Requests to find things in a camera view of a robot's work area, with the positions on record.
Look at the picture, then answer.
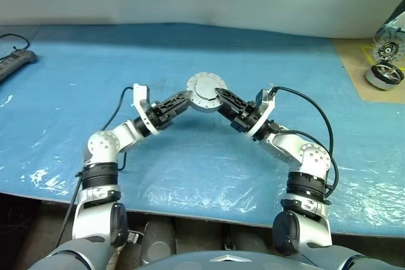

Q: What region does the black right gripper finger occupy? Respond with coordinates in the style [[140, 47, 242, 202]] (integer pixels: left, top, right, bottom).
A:
[[216, 94, 242, 120], [214, 87, 248, 110]]

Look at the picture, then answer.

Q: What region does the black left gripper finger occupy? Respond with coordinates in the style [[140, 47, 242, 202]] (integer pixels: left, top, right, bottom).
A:
[[158, 90, 190, 110], [166, 95, 193, 120]]

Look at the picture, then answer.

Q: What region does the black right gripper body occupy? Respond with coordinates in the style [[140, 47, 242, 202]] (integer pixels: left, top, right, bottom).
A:
[[230, 102, 264, 134]]

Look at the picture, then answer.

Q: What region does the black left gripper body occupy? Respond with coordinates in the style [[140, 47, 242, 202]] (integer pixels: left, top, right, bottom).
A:
[[147, 101, 175, 131]]

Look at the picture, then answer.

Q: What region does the round silver motor lid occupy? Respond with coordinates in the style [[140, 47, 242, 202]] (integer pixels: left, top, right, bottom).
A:
[[185, 71, 230, 113]]

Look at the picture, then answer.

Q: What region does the spare motor housing with rotor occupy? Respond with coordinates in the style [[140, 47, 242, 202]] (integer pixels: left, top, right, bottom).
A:
[[364, 62, 405, 92]]

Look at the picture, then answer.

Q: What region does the spare round motor lid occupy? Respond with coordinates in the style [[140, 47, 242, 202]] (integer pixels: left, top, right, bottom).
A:
[[372, 35, 405, 63]]

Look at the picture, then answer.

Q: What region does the blue plastic table sheet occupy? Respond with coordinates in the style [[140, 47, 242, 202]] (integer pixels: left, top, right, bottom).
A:
[[0, 22, 405, 238]]

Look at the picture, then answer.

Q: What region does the brown cardboard sheet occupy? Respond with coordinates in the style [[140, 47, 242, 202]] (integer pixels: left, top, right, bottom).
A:
[[331, 37, 405, 104]]

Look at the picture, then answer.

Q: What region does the dark rounded grey shape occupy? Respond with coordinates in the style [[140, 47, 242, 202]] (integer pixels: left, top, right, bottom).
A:
[[140, 218, 177, 265]]

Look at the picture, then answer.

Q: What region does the yellow tape square outline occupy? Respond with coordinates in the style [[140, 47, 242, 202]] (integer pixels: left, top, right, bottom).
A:
[[361, 45, 382, 64]]

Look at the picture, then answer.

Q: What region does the grey robot torso with emblem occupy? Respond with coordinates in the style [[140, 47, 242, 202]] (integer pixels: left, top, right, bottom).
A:
[[132, 249, 320, 270]]

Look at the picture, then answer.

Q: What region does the black power strip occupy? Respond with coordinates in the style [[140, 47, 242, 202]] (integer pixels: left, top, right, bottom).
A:
[[0, 49, 38, 83]]

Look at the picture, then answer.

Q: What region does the dark grey slanted stand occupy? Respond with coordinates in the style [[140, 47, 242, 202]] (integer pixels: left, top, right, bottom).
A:
[[375, 0, 405, 36]]

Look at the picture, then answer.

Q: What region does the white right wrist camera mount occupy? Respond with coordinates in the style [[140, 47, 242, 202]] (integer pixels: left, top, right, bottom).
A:
[[246, 87, 277, 142]]

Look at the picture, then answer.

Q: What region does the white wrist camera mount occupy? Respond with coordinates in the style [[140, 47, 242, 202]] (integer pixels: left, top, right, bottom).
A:
[[246, 87, 277, 142], [132, 83, 159, 135]]

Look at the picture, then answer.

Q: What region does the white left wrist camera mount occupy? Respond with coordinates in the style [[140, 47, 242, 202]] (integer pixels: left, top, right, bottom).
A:
[[132, 83, 159, 135]]

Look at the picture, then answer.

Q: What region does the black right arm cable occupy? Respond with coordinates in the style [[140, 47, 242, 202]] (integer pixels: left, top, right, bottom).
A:
[[271, 85, 340, 195]]

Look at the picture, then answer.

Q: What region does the black power strip cable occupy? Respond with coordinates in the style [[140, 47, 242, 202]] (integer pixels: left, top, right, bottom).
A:
[[0, 33, 31, 63]]

